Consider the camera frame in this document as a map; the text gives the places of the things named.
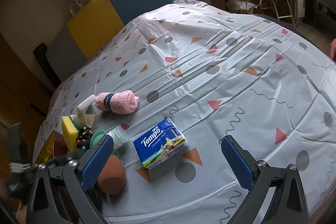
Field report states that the black beaded hair tie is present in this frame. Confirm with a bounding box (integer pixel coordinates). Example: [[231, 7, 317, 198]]
[[76, 127, 93, 151]]

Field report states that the orange makeup sponge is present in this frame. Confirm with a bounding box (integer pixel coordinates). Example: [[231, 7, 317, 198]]
[[97, 155, 126, 196]]

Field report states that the black hair wig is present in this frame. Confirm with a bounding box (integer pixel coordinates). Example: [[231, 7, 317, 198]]
[[86, 182, 117, 213]]

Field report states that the yellow cleaning sponge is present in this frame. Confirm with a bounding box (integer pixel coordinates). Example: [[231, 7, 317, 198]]
[[61, 116, 79, 152]]

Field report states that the beige bandage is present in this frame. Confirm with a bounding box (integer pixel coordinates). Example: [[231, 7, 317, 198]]
[[70, 113, 95, 129]]

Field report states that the green silicone travel bottle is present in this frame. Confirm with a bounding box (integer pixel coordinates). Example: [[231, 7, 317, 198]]
[[90, 126, 129, 158]]

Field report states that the white soap bar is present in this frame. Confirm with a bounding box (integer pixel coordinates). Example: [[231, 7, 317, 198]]
[[77, 94, 96, 113]]

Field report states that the pink towel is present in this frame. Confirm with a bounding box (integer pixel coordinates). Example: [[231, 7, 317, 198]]
[[96, 90, 139, 115]]

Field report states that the blue Tempo tissue pack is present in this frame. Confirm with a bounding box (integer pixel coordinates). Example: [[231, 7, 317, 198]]
[[133, 117, 187, 169]]

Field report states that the red and gold tin box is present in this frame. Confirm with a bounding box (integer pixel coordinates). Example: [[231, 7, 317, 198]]
[[35, 131, 68, 165]]

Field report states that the black rolled mat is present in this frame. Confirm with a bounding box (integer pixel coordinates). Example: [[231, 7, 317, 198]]
[[33, 43, 61, 89]]

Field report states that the grey yellow teal sofa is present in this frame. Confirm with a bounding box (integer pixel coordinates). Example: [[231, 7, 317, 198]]
[[46, 0, 173, 82]]

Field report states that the patterned white tablecloth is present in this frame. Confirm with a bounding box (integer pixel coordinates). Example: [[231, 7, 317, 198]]
[[34, 0, 335, 223]]

